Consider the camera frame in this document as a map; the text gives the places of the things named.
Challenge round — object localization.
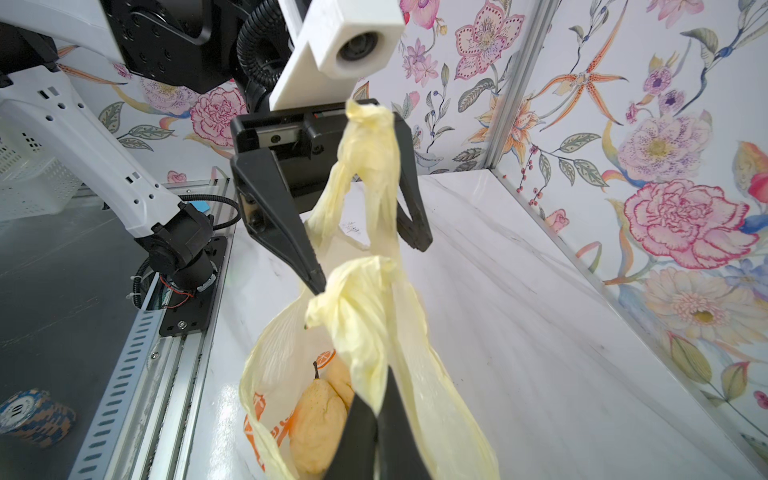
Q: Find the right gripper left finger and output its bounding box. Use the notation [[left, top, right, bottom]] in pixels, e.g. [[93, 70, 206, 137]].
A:
[[324, 395, 377, 480]]

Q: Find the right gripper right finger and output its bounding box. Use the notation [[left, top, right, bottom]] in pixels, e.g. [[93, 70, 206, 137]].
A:
[[377, 368, 431, 480]]

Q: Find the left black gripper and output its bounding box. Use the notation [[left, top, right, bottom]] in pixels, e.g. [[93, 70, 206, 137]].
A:
[[231, 103, 433, 295]]

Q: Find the yellow pear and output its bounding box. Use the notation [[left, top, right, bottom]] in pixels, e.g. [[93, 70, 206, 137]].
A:
[[289, 370, 348, 475]]

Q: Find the yellow translucent plastic bag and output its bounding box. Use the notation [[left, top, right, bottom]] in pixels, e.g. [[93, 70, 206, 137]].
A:
[[239, 101, 499, 479]]

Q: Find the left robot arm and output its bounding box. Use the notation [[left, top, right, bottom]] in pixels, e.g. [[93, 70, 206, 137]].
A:
[[1, 1, 405, 294]]

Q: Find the white plastic crate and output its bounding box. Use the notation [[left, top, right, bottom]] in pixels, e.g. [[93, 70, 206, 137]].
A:
[[1, 119, 81, 221]]

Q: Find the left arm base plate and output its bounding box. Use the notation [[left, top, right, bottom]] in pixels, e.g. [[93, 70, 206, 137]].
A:
[[158, 236, 228, 337]]

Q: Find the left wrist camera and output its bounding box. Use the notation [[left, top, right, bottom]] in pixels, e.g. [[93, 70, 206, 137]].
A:
[[270, 0, 405, 111]]

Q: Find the left black corrugated cable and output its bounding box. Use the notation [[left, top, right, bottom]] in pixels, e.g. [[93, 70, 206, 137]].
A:
[[235, 0, 295, 91]]

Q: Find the aluminium mounting rail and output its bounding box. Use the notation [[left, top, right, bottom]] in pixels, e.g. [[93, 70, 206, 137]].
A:
[[67, 179, 236, 480]]

